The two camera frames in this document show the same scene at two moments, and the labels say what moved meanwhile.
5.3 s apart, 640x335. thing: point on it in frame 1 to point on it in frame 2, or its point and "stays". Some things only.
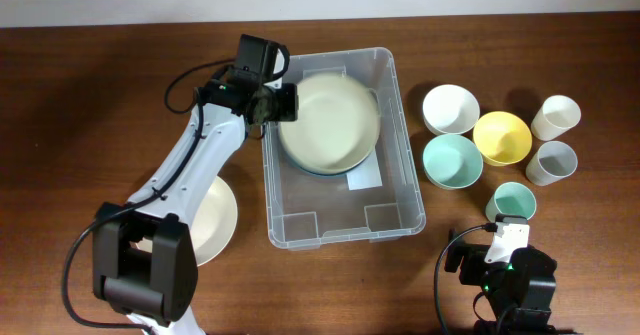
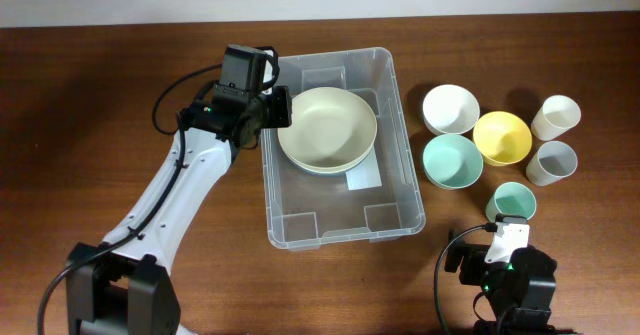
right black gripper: (473, 258) stays
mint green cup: (511, 199) stays
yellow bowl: (502, 138) stays
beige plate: (213, 227) to (331, 130)
